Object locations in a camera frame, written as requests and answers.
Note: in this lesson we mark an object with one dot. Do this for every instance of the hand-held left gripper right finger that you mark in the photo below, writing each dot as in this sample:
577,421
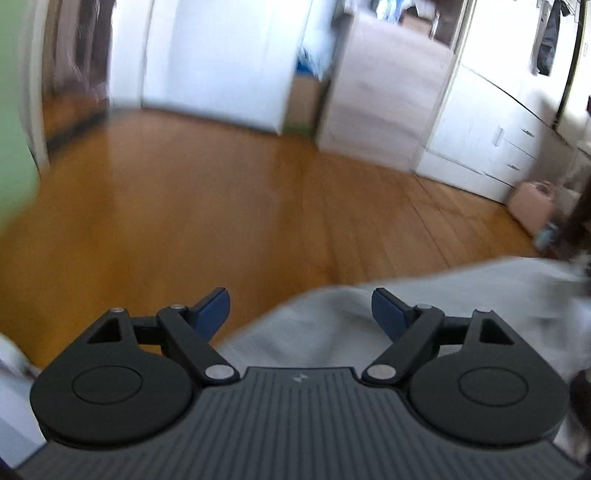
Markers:
387,310

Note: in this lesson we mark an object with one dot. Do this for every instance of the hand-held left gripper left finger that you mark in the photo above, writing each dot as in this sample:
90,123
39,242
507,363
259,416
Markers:
213,310

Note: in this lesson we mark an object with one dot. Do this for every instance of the light grey printed t-shirt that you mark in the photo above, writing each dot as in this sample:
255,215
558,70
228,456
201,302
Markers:
351,323

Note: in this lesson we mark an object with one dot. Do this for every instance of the dark blurred object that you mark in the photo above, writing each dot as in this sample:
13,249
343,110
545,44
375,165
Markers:
577,226

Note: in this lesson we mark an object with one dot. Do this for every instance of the white drawer cabinet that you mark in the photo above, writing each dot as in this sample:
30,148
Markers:
498,120

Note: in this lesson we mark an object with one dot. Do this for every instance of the cardboard box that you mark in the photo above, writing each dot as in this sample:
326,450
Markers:
302,104

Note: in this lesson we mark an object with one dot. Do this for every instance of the white door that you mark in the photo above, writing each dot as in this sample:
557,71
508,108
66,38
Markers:
207,55

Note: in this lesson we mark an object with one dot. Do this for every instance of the blue plastic bag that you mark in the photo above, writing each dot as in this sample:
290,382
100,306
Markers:
310,62

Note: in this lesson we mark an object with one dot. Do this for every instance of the green cloth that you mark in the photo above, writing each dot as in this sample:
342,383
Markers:
14,115

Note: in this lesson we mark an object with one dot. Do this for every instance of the dark hanging garment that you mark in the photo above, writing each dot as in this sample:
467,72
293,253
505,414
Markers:
550,37

